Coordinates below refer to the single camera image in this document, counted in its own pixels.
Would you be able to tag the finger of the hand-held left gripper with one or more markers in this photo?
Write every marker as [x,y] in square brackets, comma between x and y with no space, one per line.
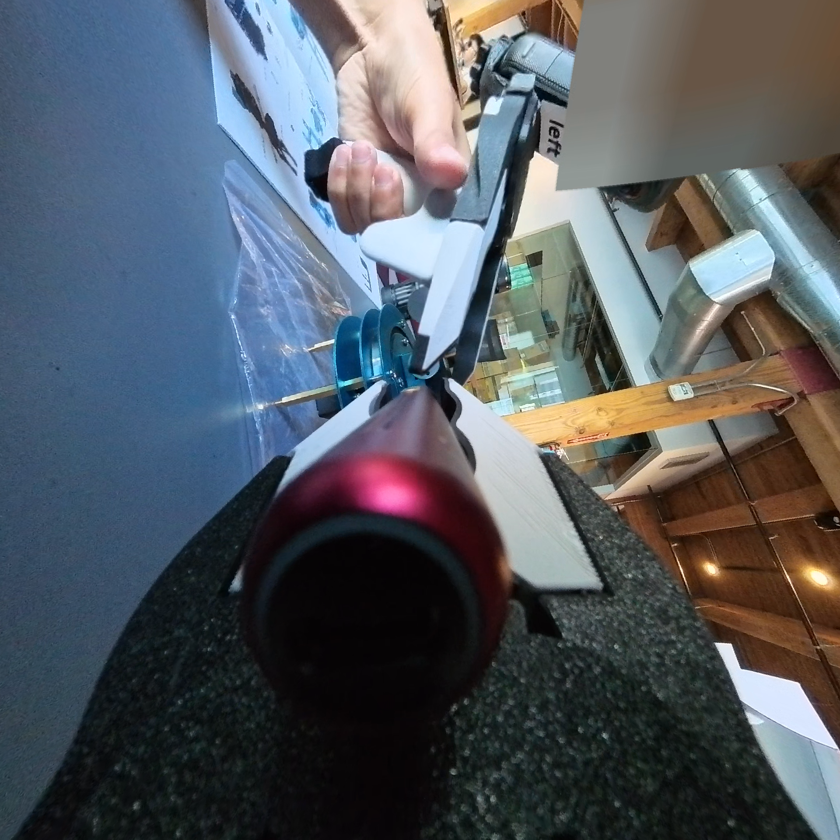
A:
[453,295]
[482,328]

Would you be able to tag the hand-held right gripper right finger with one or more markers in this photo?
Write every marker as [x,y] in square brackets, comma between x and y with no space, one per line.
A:
[548,525]

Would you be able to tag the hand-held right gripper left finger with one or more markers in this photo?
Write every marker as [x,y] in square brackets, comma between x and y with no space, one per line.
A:
[328,441]

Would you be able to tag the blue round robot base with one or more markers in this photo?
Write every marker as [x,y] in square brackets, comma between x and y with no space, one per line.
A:
[367,354]

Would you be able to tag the person's left hand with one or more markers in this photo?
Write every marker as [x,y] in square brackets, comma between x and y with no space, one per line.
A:
[394,92]

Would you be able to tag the clear plastic bag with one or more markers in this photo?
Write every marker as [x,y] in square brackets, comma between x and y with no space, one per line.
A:
[289,282]

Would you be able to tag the white instruction manual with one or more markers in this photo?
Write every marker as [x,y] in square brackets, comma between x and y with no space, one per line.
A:
[262,72]

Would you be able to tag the silver spiral air duct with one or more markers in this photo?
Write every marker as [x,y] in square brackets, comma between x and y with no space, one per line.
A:
[754,262]

